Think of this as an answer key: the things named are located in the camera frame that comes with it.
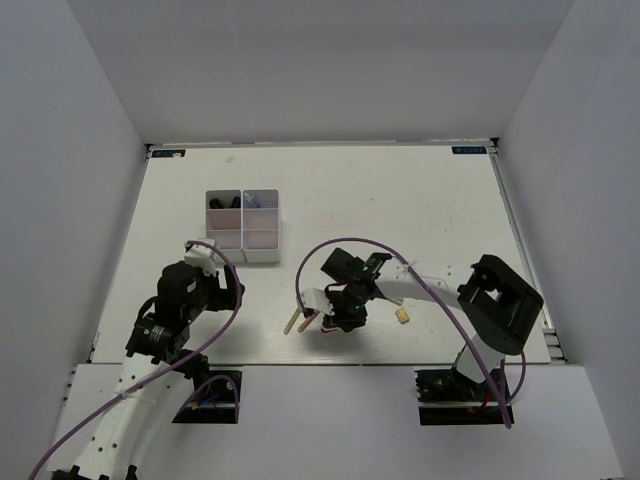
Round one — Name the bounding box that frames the yellow highlighter pen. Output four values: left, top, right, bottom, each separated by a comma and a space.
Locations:
283, 308, 301, 335

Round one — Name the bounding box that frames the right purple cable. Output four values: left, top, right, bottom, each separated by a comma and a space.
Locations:
294, 237, 530, 430

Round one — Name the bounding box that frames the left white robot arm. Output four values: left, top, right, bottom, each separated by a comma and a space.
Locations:
51, 260, 245, 479

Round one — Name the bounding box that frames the left white compartment organizer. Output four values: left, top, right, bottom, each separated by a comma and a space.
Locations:
205, 190, 246, 263

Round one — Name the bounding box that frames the blue table label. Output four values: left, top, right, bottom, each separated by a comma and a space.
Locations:
151, 149, 186, 158
451, 145, 487, 155

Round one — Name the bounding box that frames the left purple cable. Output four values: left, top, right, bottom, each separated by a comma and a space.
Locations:
27, 240, 246, 480

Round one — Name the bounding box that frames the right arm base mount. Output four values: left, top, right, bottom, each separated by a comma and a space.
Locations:
415, 368, 504, 426

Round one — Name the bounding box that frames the right blue table label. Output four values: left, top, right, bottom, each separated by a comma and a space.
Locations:
451, 145, 487, 155

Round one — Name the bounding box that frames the left blue table label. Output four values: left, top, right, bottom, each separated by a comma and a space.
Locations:
151, 149, 186, 158

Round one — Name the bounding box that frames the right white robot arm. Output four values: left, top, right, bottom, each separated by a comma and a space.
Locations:
321, 248, 544, 399

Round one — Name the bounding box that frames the purple cable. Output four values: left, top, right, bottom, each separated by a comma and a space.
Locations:
294, 237, 530, 430
27, 240, 246, 480

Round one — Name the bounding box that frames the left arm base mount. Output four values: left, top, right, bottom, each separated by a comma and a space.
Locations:
173, 368, 243, 425

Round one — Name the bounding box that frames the white compartment organizer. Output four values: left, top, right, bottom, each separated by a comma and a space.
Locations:
205, 190, 246, 263
241, 189, 281, 264

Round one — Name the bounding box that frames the clear blue spray bottle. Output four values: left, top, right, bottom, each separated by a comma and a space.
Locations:
243, 190, 263, 209

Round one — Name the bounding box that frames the small yellow eraser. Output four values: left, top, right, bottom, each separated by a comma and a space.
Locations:
395, 308, 410, 325

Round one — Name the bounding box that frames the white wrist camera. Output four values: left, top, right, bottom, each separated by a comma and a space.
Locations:
184, 238, 218, 277
300, 288, 334, 315

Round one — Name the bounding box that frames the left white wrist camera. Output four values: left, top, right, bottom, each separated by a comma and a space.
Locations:
184, 238, 218, 277

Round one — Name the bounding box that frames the orange highlighter pen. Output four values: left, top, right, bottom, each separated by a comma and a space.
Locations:
297, 312, 318, 333

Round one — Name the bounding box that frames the right white compartment organizer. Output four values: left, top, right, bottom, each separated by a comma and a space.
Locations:
241, 189, 281, 264

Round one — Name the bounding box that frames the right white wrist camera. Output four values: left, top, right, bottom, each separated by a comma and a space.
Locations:
300, 288, 334, 315

